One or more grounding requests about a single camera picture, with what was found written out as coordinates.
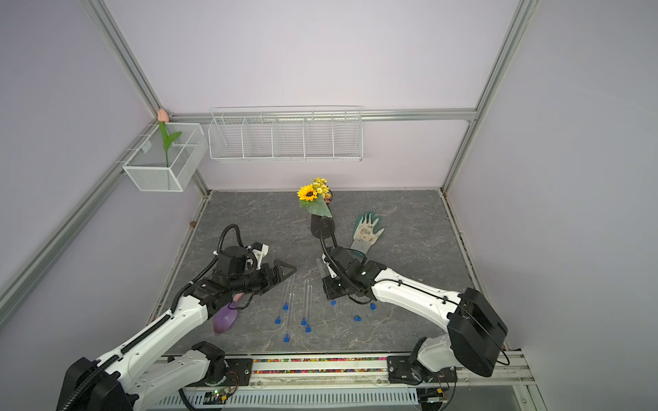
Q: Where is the white vented cable duct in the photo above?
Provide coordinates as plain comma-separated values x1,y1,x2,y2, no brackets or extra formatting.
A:
148,388,420,410

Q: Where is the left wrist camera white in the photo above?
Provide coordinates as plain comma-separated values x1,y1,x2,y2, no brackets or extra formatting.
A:
248,241,269,271

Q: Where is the purple scoop pink handle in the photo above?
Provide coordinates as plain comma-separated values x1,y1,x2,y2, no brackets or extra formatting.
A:
212,294,243,335

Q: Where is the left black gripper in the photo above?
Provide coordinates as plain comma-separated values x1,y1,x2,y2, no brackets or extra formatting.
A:
230,259,296,295

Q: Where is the white mesh wall basket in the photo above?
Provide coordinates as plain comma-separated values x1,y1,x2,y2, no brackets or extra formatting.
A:
123,123,208,193

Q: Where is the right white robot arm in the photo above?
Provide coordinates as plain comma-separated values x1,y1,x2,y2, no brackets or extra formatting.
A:
319,229,508,385

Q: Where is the white wire wall shelf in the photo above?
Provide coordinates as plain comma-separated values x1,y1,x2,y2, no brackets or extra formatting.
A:
208,105,364,162

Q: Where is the dark glass flower vase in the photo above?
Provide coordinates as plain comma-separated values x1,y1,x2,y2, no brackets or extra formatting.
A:
310,214,335,239

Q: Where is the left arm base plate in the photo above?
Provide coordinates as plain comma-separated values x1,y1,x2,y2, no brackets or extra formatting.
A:
200,357,254,387

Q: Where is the pink artificial tulip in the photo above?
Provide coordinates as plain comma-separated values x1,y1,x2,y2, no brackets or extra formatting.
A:
157,109,182,167

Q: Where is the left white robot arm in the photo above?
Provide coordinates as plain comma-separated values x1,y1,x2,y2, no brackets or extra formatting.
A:
57,236,296,410

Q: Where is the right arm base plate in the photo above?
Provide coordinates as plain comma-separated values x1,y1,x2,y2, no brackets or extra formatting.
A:
387,356,458,385

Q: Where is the green white work glove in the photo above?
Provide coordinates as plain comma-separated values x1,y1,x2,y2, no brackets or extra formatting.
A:
350,212,385,254

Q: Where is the yellow sunflower bouquet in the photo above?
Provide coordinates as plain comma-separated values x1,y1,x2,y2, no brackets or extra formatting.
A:
296,177,333,219

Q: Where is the green circuit board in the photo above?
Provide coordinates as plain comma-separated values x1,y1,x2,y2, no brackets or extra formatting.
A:
202,390,231,405

